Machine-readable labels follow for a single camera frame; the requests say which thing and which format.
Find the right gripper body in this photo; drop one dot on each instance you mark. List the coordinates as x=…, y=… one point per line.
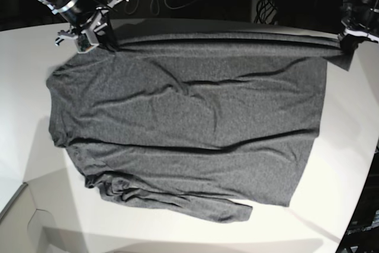
x=85, y=18

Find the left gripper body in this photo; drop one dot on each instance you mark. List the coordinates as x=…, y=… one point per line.
x=350, y=39

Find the grey t-shirt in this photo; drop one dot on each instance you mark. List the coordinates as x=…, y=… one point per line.
x=194, y=123

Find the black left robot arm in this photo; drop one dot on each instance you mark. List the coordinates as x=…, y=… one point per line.
x=360, y=23

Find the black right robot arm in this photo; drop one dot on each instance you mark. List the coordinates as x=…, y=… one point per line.
x=56, y=4

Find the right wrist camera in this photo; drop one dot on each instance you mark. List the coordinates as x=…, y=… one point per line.
x=84, y=44

